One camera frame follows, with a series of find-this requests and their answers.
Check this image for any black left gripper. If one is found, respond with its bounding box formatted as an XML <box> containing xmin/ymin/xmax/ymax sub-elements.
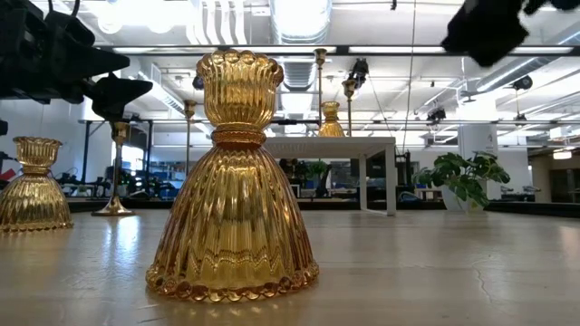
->
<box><xmin>0</xmin><ymin>0</ymin><xmax>154</xmax><ymax>121</ymax></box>

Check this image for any black overhead camera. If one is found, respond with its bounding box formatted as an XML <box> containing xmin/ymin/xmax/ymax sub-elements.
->
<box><xmin>348</xmin><ymin>58</ymin><xmax>371</xmax><ymax>90</ymax></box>

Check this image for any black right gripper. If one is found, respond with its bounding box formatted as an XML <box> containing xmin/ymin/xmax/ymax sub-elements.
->
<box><xmin>441</xmin><ymin>0</ymin><xmax>530</xmax><ymax>68</ymax></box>

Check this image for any tall brass candlestick holder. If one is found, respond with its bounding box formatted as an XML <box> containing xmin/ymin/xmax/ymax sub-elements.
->
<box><xmin>314</xmin><ymin>48</ymin><xmax>328</xmax><ymax>130</ymax></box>
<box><xmin>183</xmin><ymin>99</ymin><xmax>198</xmax><ymax>177</ymax></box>

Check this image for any white perforated metal shelf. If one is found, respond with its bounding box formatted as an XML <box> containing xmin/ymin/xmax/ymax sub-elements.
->
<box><xmin>264</xmin><ymin>136</ymin><xmax>398</xmax><ymax>217</ymax></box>

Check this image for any amber ribbed glass candle holder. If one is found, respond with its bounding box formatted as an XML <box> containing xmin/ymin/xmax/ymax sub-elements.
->
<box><xmin>0</xmin><ymin>136</ymin><xmax>73</xmax><ymax>234</ymax></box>
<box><xmin>316</xmin><ymin>101</ymin><xmax>347</xmax><ymax>139</ymax></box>
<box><xmin>145</xmin><ymin>49</ymin><xmax>320</xmax><ymax>303</ymax></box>

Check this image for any green leafy plant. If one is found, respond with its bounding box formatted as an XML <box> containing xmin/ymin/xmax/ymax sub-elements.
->
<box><xmin>411</xmin><ymin>151</ymin><xmax>512</xmax><ymax>212</ymax></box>

